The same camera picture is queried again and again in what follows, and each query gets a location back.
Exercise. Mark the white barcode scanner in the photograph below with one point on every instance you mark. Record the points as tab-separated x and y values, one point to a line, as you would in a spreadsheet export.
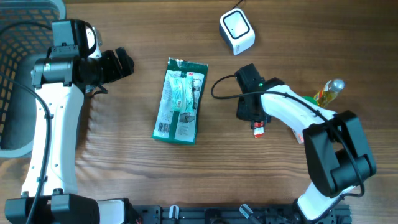
236	31

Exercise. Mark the green 3M gloves package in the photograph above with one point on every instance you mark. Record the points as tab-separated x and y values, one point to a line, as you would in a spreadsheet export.
173	126

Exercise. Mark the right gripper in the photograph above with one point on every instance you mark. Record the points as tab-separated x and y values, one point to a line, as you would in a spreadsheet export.
242	113

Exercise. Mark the red white tube package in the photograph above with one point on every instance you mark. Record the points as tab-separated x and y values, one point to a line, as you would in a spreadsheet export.
258	128

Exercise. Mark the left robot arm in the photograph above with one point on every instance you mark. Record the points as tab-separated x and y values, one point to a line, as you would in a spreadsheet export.
59	83

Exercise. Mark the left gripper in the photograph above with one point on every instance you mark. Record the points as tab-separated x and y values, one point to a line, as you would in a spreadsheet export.
115	71

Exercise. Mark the grey plastic mesh basket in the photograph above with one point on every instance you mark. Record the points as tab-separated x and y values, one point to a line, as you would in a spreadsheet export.
26	36

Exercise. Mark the yellow oil bottle silver cap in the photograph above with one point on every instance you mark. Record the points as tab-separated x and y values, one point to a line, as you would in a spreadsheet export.
329	92

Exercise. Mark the Knorr jar green lid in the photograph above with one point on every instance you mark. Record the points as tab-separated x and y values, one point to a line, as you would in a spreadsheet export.
310	99

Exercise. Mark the pink Kleenex tissue pack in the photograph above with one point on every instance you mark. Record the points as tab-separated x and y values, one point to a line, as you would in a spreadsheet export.
298	136

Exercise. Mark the teal toothbrush package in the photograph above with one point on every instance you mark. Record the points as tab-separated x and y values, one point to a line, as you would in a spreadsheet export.
182	94

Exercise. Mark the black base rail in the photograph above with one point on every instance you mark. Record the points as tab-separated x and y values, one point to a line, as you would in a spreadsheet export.
282	213

